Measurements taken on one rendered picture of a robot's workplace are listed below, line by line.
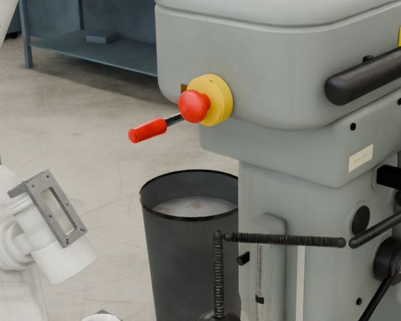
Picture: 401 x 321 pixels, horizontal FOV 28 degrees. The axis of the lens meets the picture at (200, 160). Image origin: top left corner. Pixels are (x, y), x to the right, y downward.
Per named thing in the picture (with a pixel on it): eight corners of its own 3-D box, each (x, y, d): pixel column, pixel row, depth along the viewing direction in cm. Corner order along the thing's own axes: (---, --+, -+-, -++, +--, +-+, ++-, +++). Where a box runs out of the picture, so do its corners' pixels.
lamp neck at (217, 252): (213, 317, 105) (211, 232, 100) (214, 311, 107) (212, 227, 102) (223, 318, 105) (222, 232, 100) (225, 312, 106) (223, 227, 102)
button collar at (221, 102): (223, 131, 94) (223, 82, 91) (185, 120, 97) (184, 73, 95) (233, 126, 95) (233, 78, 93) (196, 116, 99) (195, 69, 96)
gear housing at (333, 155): (340, 196, 100) (344, 121, 96) (193, 150, 115) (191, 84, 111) (456, 122, 123) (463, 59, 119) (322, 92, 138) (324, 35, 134)
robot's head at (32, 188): (27, 263, 96) (57, 254, 90) (-12, 202, 94) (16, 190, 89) (65, 235, 100) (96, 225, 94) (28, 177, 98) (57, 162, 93)
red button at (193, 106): (200, 128, 92) (199, 95, 90) (174, 121, 94) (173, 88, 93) (218, 120, 94) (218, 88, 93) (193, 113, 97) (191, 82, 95)
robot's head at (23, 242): (28, 297, 96) (79, 274, 91) (-19, 225, 94) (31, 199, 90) (57, 270, 101) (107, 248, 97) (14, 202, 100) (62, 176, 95)
